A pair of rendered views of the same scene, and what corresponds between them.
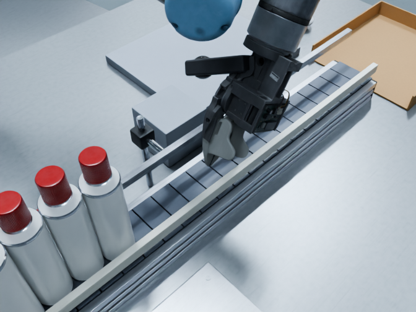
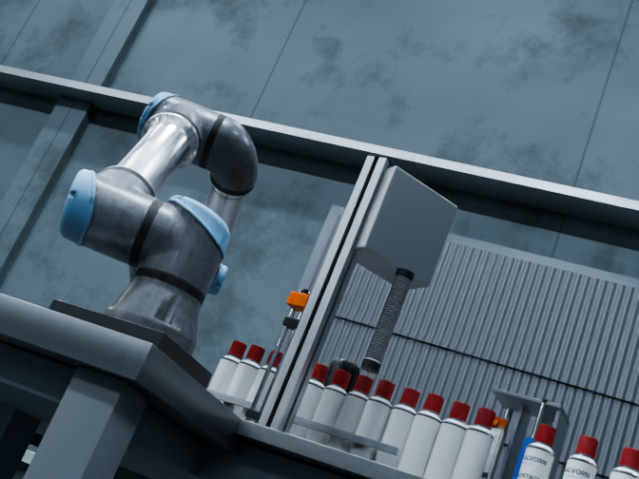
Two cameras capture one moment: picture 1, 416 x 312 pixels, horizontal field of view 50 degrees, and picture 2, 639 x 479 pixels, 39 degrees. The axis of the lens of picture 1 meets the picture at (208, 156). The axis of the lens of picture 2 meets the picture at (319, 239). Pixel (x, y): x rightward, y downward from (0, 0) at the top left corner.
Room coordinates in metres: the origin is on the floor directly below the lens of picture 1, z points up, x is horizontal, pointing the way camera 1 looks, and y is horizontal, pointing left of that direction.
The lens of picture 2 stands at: (0.77, 2.03, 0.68)
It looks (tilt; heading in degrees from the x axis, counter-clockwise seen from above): 20 degrees up; 255
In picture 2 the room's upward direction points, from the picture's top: 23 degrees clockwise
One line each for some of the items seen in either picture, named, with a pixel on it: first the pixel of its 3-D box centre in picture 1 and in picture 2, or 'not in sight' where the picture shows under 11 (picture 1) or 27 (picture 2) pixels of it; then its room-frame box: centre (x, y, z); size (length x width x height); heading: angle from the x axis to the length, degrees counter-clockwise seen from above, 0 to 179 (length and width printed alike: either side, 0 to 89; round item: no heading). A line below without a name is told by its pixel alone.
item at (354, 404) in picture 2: not in sight; (348, 425); (0.13, 0.36, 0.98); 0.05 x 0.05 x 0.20
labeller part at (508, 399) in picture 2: not in sight; (531, 406); (-0.15, 0.51, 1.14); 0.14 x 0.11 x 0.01; 134
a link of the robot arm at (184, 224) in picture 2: not in sight; (183, 245); (0.61, 0.62, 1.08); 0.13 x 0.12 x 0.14; 167
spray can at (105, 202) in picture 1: (107, 207); (222, 386); (0.34, 0.13, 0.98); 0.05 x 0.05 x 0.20
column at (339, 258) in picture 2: not in sight; (322, 304); (0.29, 0.41, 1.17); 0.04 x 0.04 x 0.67; 44
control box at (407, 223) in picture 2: not in sight; (398, 229); (0.20, 0.41, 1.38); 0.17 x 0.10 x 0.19; 9
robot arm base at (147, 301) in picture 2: not in sight; (158, 312); (0.60, 0.63, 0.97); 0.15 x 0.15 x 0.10
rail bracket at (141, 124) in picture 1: (154, 160); not in sight; (0.49, 0.09, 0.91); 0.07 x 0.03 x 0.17; 44
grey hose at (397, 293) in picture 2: not in sight; (387, 319); (0.17, 0.46, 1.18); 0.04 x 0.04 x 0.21
